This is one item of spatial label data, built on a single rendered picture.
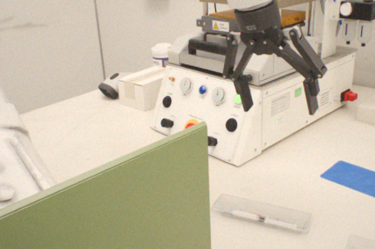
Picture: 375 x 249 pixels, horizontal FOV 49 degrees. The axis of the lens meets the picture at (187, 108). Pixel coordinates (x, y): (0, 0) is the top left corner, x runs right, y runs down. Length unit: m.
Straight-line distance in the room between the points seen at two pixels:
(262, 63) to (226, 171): 0.26
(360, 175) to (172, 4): 1.35
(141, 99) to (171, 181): 0.95
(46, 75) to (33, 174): 2.04
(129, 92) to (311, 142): 0.60
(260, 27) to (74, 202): 0.48
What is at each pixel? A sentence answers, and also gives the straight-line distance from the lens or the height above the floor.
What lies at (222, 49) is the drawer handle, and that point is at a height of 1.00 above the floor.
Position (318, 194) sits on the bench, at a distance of 0.92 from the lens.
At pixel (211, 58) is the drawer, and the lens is 1.07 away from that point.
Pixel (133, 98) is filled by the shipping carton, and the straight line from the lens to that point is 1.36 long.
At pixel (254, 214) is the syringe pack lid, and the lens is 0.81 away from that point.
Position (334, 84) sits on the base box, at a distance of 1.28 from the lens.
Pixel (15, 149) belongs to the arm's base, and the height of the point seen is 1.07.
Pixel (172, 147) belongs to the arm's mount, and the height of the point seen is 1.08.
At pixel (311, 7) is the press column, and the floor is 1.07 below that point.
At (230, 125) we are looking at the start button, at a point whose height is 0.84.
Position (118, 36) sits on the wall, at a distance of 2.46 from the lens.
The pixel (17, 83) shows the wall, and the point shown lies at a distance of 2.40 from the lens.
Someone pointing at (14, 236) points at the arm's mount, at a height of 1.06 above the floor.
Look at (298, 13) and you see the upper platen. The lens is 1.18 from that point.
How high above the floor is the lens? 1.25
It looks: 22 degrees down
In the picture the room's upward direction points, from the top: 3 degrees counter-clockwise
